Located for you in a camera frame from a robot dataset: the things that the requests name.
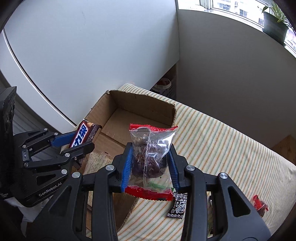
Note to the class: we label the red snack packet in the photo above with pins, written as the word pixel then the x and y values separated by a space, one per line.
pixel 259 205

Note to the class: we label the window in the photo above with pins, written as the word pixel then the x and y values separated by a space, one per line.
pixel 231 7

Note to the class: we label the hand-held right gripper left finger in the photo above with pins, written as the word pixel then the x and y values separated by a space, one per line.
pixel 128 166

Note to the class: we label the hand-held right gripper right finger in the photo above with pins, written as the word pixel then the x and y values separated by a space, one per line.
pixel 172 166

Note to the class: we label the grey ribbed panel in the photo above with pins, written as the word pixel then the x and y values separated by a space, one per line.
pixel 25 120

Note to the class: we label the brown blue chocolate bar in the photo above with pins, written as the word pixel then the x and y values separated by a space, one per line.
pixel 81 134

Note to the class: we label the striped cloth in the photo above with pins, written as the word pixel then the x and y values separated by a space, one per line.
pixel 219 143

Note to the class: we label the yellow green snack packet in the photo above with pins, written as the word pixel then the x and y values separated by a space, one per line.
pixel 210 208

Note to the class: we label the small black snack packet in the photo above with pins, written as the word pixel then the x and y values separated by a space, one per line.
pixel 178 206

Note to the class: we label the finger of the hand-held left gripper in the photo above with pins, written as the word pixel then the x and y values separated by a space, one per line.
pixel 78 149
pixel 62 138

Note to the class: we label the wooden furniture piece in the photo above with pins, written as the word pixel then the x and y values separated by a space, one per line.
pixel 285 149

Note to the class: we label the dark plastic crate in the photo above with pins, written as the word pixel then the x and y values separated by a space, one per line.
pixel 170 89

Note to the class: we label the clear red-edged dark cake packet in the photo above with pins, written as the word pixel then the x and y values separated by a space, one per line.
pixel 152 148

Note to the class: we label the large clear printed snack packet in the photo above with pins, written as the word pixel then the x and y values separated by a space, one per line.
pixel 99 160

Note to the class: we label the potted plant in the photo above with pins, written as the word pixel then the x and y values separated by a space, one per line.
pixel 274 25

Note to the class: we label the cardboard box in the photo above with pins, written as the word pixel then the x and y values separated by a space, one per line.
pixel 138 106

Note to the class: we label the white cabinet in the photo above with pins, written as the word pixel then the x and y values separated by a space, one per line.
pixel 92 51

